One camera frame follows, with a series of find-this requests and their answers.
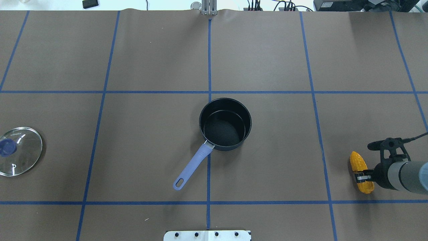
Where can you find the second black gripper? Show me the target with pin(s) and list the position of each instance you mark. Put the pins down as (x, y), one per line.
(380, 175)

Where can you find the yellow corn cob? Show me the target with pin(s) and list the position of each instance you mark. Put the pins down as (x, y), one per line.
(358, 164)

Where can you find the glass pot lid purple knob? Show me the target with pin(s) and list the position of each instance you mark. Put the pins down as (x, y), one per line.
(20, 149)

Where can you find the second silver grey robot arm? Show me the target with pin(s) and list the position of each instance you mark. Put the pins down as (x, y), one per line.
(408, 176)

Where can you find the small metal cylinder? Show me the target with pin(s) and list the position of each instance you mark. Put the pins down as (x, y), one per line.
(196, 5)

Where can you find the small black square pad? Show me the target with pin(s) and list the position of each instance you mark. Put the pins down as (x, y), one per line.
(86, 4)

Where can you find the dark blue saucepan purple handle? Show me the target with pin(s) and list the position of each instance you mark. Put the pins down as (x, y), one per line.
(225, 124)

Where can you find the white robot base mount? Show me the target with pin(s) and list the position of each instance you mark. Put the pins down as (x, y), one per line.
(208, 235)

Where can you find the aluminium frame post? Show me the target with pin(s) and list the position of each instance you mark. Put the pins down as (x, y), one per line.
(209, 7)

